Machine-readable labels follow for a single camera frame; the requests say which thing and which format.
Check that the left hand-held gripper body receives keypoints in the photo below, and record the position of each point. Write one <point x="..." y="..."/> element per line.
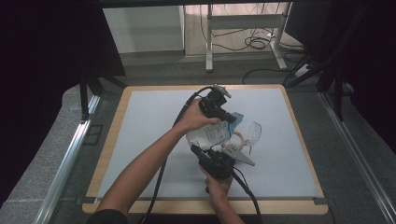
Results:
<point x="211" y="104"/>

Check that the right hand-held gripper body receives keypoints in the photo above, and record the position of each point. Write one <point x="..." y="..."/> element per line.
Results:
<point x="219" y="166"/>

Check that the clear plastic bag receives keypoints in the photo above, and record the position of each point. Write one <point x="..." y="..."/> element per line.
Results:
<point x="208" y="135"/>

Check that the person's right hand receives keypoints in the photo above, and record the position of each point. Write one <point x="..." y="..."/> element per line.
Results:
<point x="219" y="188"/>

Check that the person's left hand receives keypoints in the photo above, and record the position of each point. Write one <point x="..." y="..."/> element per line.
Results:
<point x="193" y="116"/>

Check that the wooden table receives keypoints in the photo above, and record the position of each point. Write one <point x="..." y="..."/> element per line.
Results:
<point x="186" y="207"/>

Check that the white table mat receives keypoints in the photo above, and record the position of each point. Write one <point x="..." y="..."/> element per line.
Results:
<point x="280" y="124"/>

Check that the white power strip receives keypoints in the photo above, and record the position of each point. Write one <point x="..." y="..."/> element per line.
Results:
<point x="302" y="71"/>

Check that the white panel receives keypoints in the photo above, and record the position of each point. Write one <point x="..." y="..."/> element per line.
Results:
<point x="143" y="28"/>

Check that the black metal stand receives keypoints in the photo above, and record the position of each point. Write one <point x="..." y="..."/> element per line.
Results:
<point x="83" y="96"/>
<point x="337" y="99"/>

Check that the person's black sleeve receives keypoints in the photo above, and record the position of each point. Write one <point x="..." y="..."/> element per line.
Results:
<point x="107" y="217"/>

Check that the dark curtain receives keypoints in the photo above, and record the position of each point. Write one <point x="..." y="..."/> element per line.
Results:
<point x="37" y="62"/>
<point x="379" y="62"/>

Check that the white metal desk frame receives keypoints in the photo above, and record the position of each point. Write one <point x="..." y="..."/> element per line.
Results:
<point x="246" y="21"/>

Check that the aluminium floor rail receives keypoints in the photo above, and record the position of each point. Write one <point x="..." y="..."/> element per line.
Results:
<point x="358" y="161"/>
<point x="62" y="174"/>

